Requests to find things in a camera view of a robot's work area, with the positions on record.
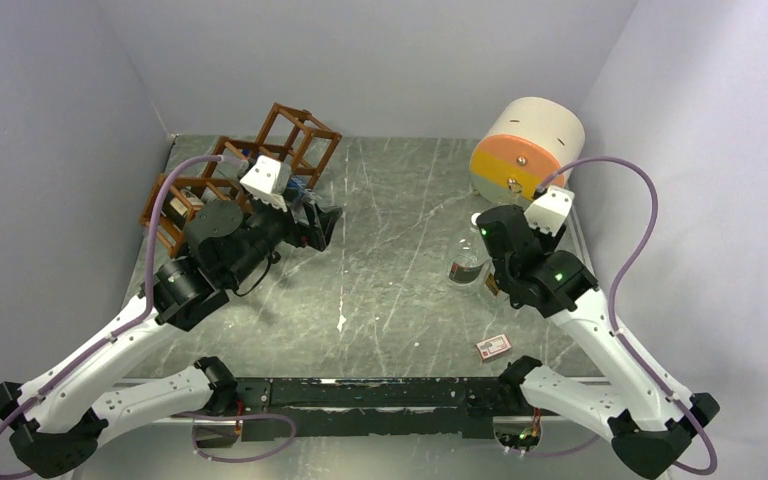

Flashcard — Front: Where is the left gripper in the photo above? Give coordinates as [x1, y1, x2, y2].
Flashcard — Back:
[225, 187, 343, 286]

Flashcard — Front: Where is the brown wooden wine rack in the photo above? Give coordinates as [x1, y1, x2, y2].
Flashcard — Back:
[156, 103, 342, 258]

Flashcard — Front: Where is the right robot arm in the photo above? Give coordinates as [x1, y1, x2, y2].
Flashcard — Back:
[471, 205, 720, 479]

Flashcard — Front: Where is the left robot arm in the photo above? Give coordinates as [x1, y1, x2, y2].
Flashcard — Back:
[0, 199, 342, 479]

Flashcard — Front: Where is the clear square glass bottle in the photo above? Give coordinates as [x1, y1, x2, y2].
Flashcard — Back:
[444, 232, 507, 305]

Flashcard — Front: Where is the blue plastic water bottle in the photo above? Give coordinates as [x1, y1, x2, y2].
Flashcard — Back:
[239, 155, 311, 212]

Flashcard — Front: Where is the cream orange cylindrical box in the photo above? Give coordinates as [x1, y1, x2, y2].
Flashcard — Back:
[469, 97, 586, 205]

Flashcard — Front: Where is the small red white box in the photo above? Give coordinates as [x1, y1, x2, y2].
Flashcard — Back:
[475, 334, 512, 362]

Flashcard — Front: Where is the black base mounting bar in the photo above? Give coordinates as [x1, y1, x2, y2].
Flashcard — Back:
[169, 376, 564, 444]

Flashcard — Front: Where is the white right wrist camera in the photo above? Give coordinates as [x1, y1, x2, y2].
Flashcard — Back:
[524, 185, 575, 237]

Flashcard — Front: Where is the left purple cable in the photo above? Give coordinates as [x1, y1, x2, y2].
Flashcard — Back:
[0, 153, 298, 480]

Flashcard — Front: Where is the purple cable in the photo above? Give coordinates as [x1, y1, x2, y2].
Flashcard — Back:
[0, 153, 298, 480]
[523, 155, 720, 477]

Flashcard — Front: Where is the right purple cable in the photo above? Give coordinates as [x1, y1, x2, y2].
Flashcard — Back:
[523, 155, 720, 477]

